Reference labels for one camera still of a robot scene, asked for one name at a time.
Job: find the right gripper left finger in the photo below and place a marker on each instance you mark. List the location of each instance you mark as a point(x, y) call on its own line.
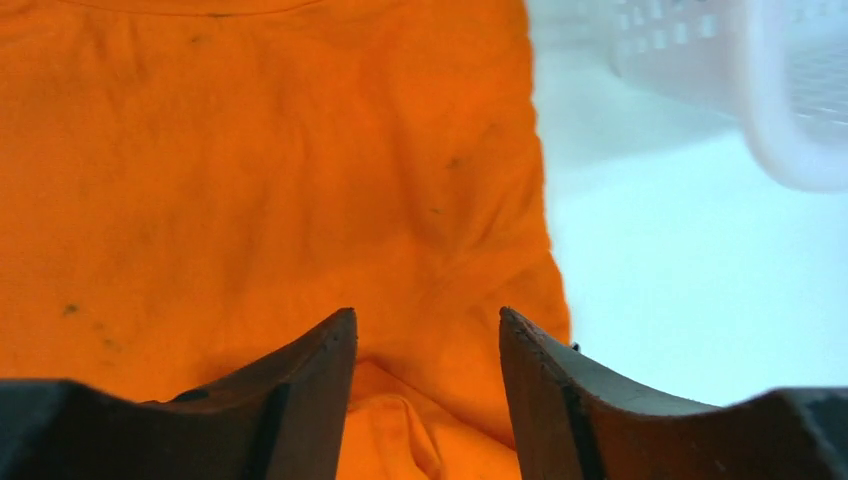
point(279, 417)

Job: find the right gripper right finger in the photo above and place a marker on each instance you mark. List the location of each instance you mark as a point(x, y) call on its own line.
point(574, 418)

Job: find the orange t shirt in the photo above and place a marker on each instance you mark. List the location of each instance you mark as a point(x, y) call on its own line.
point(189, 185)

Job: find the white plastic basket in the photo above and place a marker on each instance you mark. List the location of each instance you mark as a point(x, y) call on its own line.
point(777, 69)

